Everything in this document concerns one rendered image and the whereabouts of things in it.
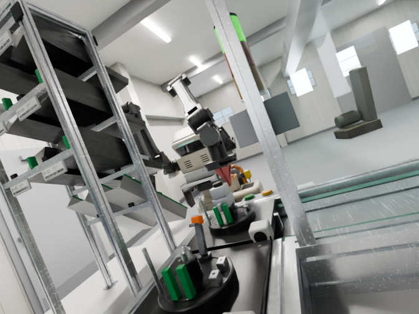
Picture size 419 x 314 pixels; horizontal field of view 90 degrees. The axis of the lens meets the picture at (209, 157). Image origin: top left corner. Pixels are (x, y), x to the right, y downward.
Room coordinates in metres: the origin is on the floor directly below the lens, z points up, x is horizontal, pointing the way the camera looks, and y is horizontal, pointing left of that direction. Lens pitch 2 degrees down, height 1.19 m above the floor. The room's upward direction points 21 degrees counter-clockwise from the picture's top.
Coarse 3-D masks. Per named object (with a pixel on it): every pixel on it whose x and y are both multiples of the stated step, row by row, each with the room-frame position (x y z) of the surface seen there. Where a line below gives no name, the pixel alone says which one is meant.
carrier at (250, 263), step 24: (264, 240) 0.43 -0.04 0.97; (192, 264) 0.35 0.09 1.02; (216, 264) 0.35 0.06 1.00; (240, 264) 0.38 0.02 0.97; (264, 264) 0.36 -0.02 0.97; (168, 288) 0.32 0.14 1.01; (192, 288) 0.31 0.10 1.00; (216, 288) 0.31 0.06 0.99; (240, 288) 0.32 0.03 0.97; (264, 288) 0.30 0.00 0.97; (144, 312) 0.35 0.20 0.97; (168, 312) 0.31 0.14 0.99; (192, 312) 0.29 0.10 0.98; (216, 312) 0.29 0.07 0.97; (240, 312) 0.25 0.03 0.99; (264, 312) 0.27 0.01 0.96
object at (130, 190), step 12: (132, 180) 0.63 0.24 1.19; (108, 192) 0.62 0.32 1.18; (120, 192) 0.61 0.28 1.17; (132, 192) 0.61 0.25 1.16; (144, 192) 0.65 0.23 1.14; (156, 192) 0.68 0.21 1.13; (120, 204) 0.69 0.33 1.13; (168, 204) 0.71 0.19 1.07; (180, 204) 0.75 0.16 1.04; (144, 216) 0.77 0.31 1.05; (168, 216) 0.74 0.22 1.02; (180, 216) 0.74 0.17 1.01
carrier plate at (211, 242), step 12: (252, 204) 0.69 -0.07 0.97; (264, 204) 0.64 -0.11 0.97; (276, 204) 0.65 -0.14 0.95; (264, 216) 0.55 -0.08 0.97; (204, 228) 0.64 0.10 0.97; (192, 240) 0.58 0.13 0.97; (216, 240) 0.52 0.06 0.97; (228, 240) 0.50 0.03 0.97; (240, 240) 0.47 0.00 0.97; (252, 240) 0.46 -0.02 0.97; (192, 252) 0.52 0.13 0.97
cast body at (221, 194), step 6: (216, 186) 0.58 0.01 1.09; (222, 186) 0.57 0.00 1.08; (210, 192) 0.58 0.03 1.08; (216, 192) 0.57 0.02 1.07; (222, 192) 0.57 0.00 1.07; (228, 192) 0.59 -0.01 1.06; (216, 198) 0.58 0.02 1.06; (222, 198) 0.57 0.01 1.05; (228, 198) 0.57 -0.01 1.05; (216, 204) 0.57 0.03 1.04; (222, 204) 0.56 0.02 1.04; (228, 204) 0.56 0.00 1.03; (222, 210) 0.55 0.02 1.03
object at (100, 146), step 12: (84, 132) 0.55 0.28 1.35; (96, 132) 0.58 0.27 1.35; (60, 144) 0.60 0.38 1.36; (84, 144) 0.54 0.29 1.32; (96, 144) 0.57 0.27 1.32; (108, 144) 0.60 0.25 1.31; (120, 144) 0.63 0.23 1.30; (72, 156) 0.54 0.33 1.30; (96, 156) 0.56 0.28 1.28; (108, 156) 0.59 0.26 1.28; (120, 156) 0.62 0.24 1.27; (72, 168) 0.62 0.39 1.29; (96, 168) 0.64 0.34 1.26; (108, 168) 0.65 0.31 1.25; (156, 168) 0.71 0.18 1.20
